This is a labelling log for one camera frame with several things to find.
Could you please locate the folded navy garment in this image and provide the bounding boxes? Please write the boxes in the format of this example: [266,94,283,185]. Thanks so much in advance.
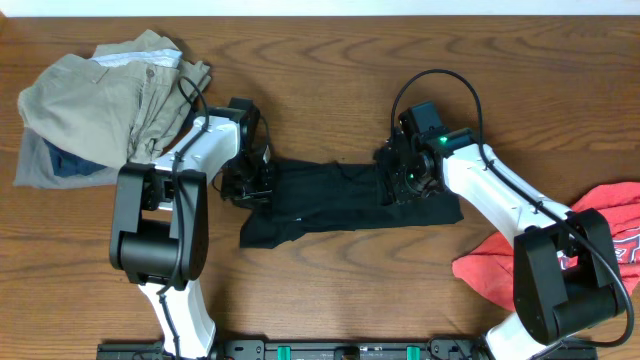
[44,139,105,178]

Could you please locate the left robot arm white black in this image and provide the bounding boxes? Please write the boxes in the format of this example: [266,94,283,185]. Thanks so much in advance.
[97,97,274,359]

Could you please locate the black polo shirt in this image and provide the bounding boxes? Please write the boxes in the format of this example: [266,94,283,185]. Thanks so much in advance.
[239,159,463,249]

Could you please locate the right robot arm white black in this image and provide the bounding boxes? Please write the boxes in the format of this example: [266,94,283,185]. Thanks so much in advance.
[376,102,635,359]

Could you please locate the folded khaki pants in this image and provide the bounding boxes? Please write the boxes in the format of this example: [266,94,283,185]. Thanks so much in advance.
[18,30,211,168]

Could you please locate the folded grey garment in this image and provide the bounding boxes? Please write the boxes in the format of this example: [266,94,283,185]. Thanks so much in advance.
[14,128,118,189]

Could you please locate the red printed t-shirt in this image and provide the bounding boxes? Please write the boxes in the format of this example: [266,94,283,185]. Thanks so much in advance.
[452,182,639,311]

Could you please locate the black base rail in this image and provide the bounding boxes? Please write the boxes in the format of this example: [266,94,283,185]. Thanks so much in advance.
[96,337,599,360]

